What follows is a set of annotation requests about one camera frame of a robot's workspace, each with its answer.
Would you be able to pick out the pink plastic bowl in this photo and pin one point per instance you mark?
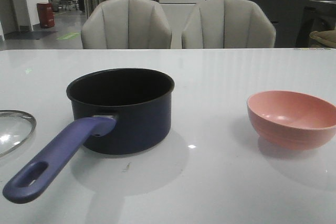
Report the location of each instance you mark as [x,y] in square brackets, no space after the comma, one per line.
[293,120]

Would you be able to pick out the right beige upholstered chair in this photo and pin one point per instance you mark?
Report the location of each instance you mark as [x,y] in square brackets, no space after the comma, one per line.
[218,24]

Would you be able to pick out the dark washing machine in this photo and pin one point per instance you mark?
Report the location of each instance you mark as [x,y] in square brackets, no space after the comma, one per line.
[318,15]

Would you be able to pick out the left beige upholstered chair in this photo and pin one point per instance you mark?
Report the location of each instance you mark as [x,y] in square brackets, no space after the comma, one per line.
[127,24]

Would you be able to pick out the beige upholstered chair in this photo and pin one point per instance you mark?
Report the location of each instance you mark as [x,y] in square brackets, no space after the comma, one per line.
[127,24]
[218,24]

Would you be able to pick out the dark blue saucepan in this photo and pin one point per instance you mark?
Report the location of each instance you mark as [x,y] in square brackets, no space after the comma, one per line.
[116,112]

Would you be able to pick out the glass lid blue knob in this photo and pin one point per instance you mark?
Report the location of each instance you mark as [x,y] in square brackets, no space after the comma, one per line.
[16,128]

